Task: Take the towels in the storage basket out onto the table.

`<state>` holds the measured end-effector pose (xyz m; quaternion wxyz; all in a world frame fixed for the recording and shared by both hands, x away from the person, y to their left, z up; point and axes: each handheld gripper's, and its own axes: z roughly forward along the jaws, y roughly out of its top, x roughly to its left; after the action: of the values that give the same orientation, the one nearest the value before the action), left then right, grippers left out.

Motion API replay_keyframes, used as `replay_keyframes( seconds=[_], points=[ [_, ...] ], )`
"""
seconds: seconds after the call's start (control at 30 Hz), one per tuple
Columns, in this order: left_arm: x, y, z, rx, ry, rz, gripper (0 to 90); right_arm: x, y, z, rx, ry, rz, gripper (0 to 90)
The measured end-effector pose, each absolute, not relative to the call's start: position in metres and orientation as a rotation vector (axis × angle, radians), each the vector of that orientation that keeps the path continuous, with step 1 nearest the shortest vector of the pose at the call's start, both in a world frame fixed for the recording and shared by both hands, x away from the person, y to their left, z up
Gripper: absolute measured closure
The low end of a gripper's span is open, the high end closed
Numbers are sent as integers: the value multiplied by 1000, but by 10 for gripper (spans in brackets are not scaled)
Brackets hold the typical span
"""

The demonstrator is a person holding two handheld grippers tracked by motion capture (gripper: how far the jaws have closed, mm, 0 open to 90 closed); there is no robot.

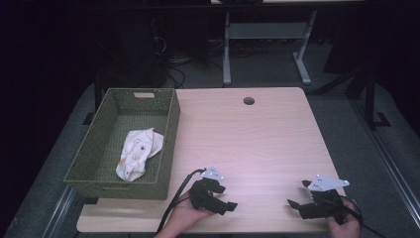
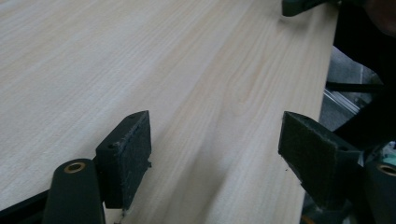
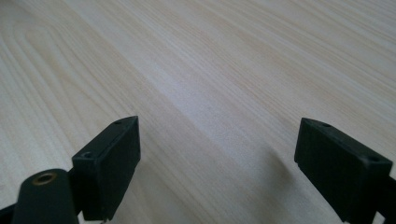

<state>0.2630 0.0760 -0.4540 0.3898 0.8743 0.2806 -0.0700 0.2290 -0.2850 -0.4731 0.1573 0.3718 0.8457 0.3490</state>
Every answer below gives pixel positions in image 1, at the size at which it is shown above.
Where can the dark computer tower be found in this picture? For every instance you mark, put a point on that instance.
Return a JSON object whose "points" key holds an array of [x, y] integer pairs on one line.
{"points": [[132, 49]]}

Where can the person's left hand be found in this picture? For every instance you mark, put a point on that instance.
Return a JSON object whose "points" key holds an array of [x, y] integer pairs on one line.
{"points": [[185, 214]]}

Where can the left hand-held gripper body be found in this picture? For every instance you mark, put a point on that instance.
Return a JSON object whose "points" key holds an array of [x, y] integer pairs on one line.
{"points": [[201, 195]]}

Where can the black metal stand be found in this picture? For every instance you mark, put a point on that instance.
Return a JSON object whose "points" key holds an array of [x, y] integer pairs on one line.
{"points": [[369, 99]]}

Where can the white printed cloth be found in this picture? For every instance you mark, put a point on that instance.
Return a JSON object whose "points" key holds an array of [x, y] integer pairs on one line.
{"points": [[137, 155]]}

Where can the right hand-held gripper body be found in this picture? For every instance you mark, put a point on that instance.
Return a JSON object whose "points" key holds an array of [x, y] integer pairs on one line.
{"points": [[322, 206]]}

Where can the grey metal desk frame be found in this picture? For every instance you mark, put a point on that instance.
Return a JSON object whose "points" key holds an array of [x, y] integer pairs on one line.
{"points": [[264, 31]]}

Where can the person's right hand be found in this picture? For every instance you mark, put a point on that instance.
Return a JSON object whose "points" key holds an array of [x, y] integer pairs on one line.
{"points": [[346, 228]]}

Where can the green woven basket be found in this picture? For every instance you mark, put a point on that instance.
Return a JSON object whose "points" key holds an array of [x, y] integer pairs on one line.
{"points": [[99, 145]]}

